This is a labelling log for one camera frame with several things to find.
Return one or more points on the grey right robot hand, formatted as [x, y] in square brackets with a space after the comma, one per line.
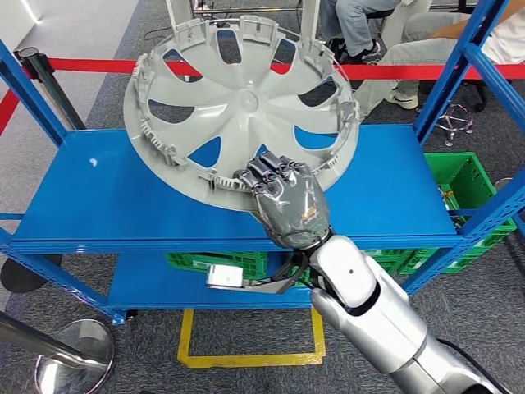
[291, 206]

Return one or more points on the grey plastic wheel cover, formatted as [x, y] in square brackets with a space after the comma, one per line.
[246, 103]

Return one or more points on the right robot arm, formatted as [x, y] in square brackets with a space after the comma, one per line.
[389, 326]

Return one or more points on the blue metal shelf rack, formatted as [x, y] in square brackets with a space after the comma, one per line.
[81, 206]

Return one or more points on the person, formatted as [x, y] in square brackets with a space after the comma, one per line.
[352, 27]
[418, 54]

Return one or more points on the thin metal bar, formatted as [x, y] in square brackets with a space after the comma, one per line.
[246, 9]

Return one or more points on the open green plastic crate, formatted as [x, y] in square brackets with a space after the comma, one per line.
[463, 179]

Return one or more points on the chrome stool base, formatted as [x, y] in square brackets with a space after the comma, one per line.
[453, 122]

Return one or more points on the red barrier belt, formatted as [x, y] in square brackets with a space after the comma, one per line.
[90, 66]
[6, 111]

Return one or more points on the dark round floor base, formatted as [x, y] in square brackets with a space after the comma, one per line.
[24, 274]

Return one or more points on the black camera bracket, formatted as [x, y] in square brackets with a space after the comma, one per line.
[278, 285]

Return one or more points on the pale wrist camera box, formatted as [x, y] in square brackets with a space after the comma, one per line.
[223, 276]

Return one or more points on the white frame leg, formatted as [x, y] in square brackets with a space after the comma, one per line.
[310, 19]
[178, 13]

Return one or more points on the black topped stanchion post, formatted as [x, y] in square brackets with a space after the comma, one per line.
[49, 87]

